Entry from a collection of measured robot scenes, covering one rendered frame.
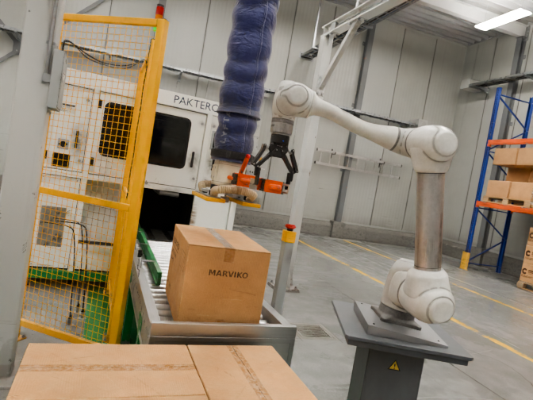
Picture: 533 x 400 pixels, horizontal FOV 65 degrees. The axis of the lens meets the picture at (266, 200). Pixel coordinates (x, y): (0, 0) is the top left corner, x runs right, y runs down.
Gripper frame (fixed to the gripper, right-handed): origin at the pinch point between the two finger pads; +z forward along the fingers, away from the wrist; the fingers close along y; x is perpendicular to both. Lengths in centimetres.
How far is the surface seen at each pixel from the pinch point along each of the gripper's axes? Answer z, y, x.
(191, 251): 37, 21, -29
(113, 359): 73, 51, 0
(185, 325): 67, 21, -21
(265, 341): 74, -19, -21
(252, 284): 49, -10, -28
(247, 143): -18, -3, -50
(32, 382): 73, 75, 16
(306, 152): -40, -159, -303
